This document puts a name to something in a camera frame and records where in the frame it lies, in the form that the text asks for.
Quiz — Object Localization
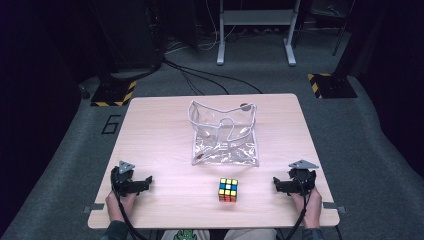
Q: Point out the person's right leg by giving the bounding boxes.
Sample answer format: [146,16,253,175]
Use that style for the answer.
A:
[223,228,278,240]

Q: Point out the person's right hand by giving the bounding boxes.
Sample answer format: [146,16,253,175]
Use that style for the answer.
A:
[289,186,323,230]

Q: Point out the black stand post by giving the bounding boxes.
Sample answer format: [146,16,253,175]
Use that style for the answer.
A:
[332,0,359,78]

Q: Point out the white hanging cables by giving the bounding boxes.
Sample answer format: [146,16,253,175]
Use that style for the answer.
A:
[164,0,239,54]

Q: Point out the black yellow striped base plate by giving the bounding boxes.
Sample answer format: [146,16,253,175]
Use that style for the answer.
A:
[90,79,138,108]
[307,73,358,100]

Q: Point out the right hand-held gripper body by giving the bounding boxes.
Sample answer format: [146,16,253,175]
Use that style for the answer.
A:
[288,159,320,195]

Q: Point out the black floor cable bundle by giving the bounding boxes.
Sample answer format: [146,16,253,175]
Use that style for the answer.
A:
[163,59,263,96]

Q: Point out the thick black floor hose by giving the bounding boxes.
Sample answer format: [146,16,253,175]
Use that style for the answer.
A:
[99,56,166,84]

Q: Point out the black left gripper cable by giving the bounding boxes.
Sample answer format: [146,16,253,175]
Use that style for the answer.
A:
[111,166,149,240]

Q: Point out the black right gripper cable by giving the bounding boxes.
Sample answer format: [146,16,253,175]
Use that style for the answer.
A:
[284,169,313,240]

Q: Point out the person's left hand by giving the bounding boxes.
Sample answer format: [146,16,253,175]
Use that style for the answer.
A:
[105,191,138,223]

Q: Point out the clear plastic bag white trim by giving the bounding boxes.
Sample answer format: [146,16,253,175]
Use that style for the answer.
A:
[187,99,260,168]

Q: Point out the grey metal table bracket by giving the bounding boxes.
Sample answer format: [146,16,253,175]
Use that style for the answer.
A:
[83,202,105,214]
[322,201,347,214]

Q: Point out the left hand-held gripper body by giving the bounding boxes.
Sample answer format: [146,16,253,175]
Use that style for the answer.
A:
[110,160,138,198]

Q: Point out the white metal desk frame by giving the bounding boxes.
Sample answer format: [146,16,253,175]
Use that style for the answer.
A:
[216,0,303,67]

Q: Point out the colourful puzzle cube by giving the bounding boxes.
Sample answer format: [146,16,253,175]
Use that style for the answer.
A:
[218,177,239,204]

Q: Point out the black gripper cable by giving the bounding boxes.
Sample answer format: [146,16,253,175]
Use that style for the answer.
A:
[111,166,149,240]
[284,169,313,240]

